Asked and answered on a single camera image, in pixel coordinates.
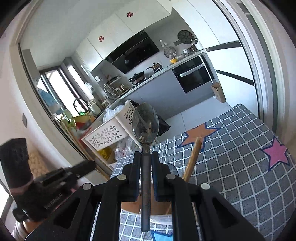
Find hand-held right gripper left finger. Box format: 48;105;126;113
25;152;141;241

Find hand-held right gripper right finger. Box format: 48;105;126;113
151;151;265;241

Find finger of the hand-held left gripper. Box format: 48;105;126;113
67;160;96;179

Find black-handled metal spoon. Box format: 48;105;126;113
132;103;159;232
166;163;179;178

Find beige plastic utensil holder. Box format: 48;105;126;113
119;178;199;224

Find yellow bag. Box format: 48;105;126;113
98;148;116;163

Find cream bumpy cushion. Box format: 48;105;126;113
28;149;50;178

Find white flower-cutout storage cart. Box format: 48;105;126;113
81;101;144;168

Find green and yellow basin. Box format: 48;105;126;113
74;115;93;130

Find black plastic bag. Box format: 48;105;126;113
151;111;171;139

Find clear plastic bag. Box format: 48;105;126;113
103;105;126;123

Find curved kitchen faucet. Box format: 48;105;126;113
73;98;89;116

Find grey checked star tablecloth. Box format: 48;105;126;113
111;103;296;241

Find light blue hanging cloth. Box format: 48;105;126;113
38;89;55;105

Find grey kitchen counter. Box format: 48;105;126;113
92;49;232;121

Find black wok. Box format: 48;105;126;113
128;72;146;84

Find cardboard box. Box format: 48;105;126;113
211;82;226;103

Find black built-in oven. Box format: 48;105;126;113
172;56;214;94

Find dark cooking pot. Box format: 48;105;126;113
146;62;163;73

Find black range hood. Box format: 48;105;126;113
105;31;160;75

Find white upper kitchen cabinets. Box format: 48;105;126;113
76;0;173;72

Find white refrigerator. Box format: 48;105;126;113
172;0;258;109

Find round dark wall pan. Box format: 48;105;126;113
178;30;193;44

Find white sliding door frame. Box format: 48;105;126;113
213;0;287;139

